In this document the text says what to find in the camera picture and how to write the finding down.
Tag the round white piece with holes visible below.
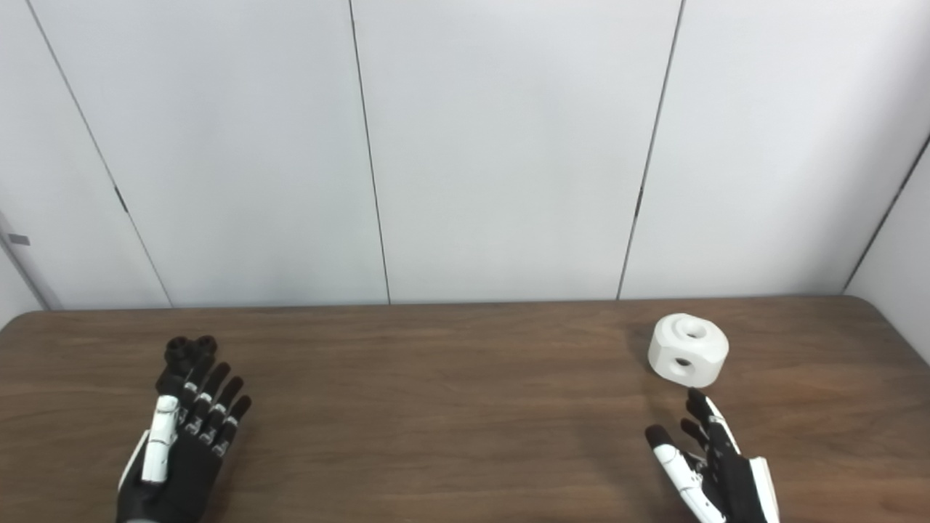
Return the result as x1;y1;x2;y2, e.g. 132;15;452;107
648;313;729;389

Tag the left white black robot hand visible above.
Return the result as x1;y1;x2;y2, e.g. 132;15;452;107
116;356;253;523

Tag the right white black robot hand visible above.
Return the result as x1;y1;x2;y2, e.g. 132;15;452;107
644;388;782;523

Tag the black holder with round pegs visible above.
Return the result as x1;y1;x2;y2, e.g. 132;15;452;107
163;335;219;377

